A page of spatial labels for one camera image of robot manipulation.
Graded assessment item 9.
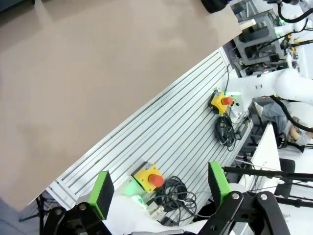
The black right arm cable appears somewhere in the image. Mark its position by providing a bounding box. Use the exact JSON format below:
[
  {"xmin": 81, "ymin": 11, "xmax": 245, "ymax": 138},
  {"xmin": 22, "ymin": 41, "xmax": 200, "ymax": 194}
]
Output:
[{"xmin": 268, "ymin": 95, "xmax": 313, "ymax": 134}]

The grey metal equipment rack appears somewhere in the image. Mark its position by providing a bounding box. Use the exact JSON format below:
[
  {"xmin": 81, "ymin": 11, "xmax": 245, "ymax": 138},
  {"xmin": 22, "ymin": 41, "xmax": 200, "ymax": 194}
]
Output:
[{"xmin": 231, "ymin": 8, "xmax": 289, "ymax": 74}]

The yellow emergency stop box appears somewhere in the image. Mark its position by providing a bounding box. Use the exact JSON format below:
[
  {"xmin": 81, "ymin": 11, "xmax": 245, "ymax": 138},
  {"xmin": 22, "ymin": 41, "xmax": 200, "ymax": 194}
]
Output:
[
  {"xmin": 208, "ymin": 88, "xmax": 234, "ymax": 115},
  {"xmin": 131, "ymin": 163, "xmax": 165, "ymax": 193}
]

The white cabinet panel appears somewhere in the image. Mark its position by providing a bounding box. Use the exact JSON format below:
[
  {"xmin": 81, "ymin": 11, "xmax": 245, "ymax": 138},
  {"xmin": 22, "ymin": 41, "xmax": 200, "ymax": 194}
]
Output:
[{"xmin": 237, "ymin": 122, "xmax": 282, "ymax": 198}]

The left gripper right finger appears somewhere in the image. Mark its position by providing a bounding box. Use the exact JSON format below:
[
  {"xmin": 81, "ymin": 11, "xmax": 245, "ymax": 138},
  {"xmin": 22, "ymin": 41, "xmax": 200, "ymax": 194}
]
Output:
[{"xmin": 197, "ymin": 161, "xmax": 291, "ymax": 235}]

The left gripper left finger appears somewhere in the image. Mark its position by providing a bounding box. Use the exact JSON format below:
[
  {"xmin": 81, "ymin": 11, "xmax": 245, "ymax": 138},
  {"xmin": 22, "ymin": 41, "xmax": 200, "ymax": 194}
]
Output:
[{"xmin": 40, "ymin": 170, "xmax": 117, "ymax": 235}]

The black pointed leather shoe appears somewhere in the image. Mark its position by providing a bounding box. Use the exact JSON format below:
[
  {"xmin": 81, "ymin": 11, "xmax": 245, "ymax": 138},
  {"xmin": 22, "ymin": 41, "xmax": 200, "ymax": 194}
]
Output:
[{"xmin": 201, "ymin": 0, "xmax": 231, "ymax": 14}]

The black power brick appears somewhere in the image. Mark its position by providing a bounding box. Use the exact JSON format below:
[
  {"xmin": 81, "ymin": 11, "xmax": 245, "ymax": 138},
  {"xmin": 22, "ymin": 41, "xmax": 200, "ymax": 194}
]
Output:
[{"xmin": 232, "ymin": 117, "xmax": 254, "ymax": 141}]

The black office chair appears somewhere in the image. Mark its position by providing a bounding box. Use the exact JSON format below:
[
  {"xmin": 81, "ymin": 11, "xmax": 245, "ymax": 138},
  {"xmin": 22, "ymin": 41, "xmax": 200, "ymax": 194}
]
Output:
[{"xmin": 275, "ymin": 158, "xmax": 296, "ymax": 199}]

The seated person in grey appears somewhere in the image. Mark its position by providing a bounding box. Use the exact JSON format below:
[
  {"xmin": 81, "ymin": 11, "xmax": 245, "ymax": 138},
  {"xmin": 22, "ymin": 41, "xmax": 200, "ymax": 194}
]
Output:
[{"xmin": 262, "ymin": 101, "xmax": 313, "ymax": 147}]

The black tripod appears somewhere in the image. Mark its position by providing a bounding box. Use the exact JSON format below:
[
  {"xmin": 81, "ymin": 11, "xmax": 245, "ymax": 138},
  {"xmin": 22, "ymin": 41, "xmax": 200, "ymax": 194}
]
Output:
[{"xmin": 223, "ymin": 165, "xmax": 313, "ymax": 209}]

